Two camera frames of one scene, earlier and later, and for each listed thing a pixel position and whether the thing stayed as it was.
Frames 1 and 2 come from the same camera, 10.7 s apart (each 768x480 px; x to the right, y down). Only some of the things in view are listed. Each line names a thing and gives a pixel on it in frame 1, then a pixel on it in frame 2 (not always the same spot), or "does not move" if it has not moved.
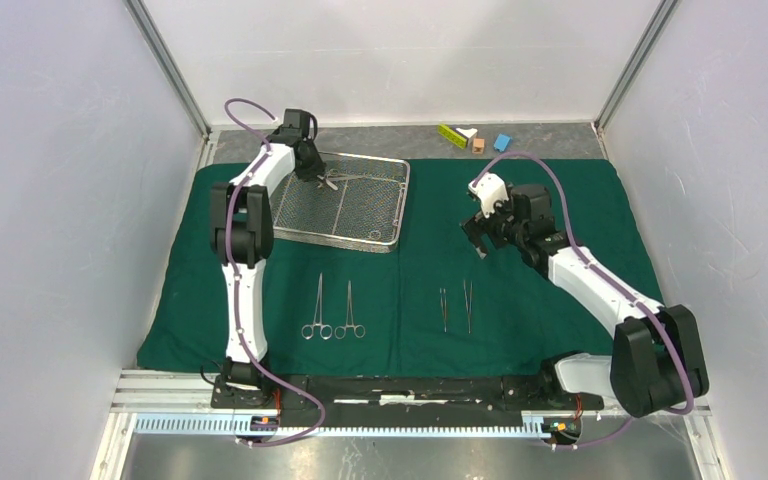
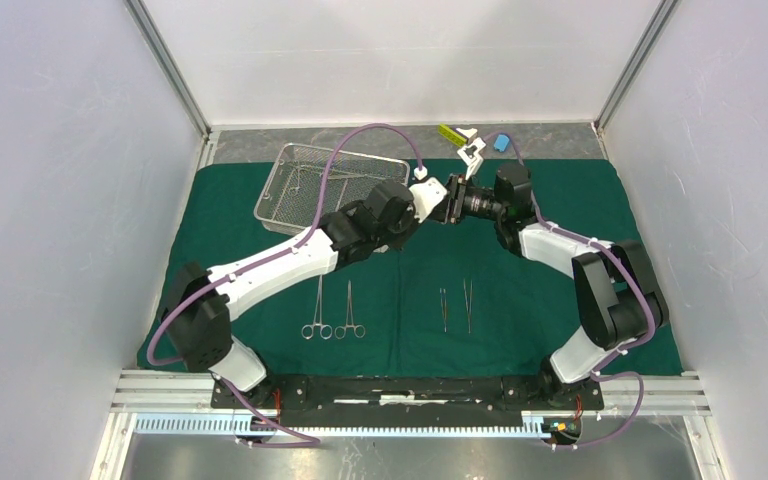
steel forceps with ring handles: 326,331 does not move
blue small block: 502,142 does not move
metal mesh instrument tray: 358,203 does not move
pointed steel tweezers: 467,304 does not move
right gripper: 478,226 to 457,185
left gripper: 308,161 to 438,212
